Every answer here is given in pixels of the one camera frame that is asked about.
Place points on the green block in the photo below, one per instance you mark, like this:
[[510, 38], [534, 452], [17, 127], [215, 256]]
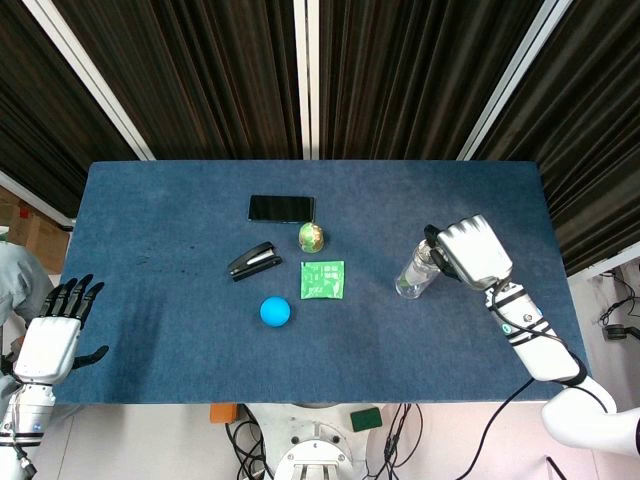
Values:
[[366, 419]]

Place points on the black stapler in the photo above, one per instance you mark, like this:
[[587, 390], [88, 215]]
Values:
[[254, 261]]

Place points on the person in grey clothing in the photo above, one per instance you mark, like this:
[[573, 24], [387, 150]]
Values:
[[20, 295]]

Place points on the black power adapter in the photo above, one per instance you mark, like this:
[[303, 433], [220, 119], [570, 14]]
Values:
[[620, 332]]

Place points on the clear plastic bottle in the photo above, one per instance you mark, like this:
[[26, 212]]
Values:
[[415, 275]]

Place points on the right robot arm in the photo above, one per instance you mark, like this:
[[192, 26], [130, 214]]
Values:
[[555, 360]]

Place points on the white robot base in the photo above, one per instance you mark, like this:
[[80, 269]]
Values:
[[312, 442]]

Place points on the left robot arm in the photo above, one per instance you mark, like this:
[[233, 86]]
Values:
[[20, 425]]

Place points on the orange block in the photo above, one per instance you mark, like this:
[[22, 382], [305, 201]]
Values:
[[222, 413]]

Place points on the blue table cloth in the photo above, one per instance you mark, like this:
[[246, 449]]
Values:
[[320, 320]]

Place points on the cardboard box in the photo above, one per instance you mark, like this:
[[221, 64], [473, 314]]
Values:
[[30, 227]]

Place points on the blue ball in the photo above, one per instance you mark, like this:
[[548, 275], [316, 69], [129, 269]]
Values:
[[275, 312]]

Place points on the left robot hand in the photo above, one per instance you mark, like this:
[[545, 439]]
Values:
[[47, 342]]

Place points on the green patterned cup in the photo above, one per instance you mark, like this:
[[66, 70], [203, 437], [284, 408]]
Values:
[[311, 236]]

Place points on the green sachet packet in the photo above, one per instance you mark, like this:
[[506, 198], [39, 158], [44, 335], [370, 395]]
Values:
[[322, 280]]

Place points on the black smartphone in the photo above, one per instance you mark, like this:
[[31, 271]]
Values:
[[281, 208]]

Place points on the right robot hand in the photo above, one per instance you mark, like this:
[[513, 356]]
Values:
[[475, 252]]

